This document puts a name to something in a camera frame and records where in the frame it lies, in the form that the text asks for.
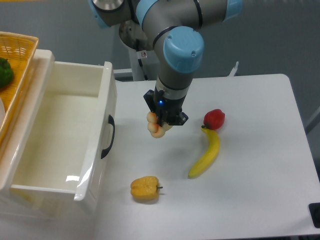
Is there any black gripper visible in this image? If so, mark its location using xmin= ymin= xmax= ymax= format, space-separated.
xmin=143 ymin=86 xmax=189 ymax=127

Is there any round pale bread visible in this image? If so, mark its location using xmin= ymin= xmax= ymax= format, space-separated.
xmin=146 ymin=111 xmax=172 ymax=139

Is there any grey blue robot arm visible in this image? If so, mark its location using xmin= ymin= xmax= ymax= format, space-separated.
xmin=88 ymin=0 xmax=244 ymax=126

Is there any open upper white drawer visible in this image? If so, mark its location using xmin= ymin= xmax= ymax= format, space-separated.
xmin=10 ymin=62 xmax=117 ymax=203

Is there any white drawer cabinet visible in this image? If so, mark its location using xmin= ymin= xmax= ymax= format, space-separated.
xmin=0 ymin=49 xmax=101 ymax=221

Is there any red bell pepper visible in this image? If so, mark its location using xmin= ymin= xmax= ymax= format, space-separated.
xmin=203 ymin=109 xmax=225 ymax=130

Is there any yellow banana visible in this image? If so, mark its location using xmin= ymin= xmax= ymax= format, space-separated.
xmin=188 ymin=125 xmax=221 ymax=179

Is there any yellow bell pepper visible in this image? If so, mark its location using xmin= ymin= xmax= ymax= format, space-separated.
xmin=130 ymin=176 xmax=163 ymax=200

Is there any yellow woven basket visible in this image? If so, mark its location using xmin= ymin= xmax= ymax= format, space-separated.
xmin=0 ymin=31 xmax=39 ymax=142

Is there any green bell pepper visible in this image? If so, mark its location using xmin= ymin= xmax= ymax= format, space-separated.
xmin=0 ymin=57 xmax=14 ymax=88

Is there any black drawer handle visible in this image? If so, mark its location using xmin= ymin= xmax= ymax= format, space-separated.
xmin=100 ymin=114 xmax=116 ymax=159

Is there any black table corner mount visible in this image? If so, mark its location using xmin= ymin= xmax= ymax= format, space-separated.
xmin=308 ymin=202 xmax=320 ymax=229

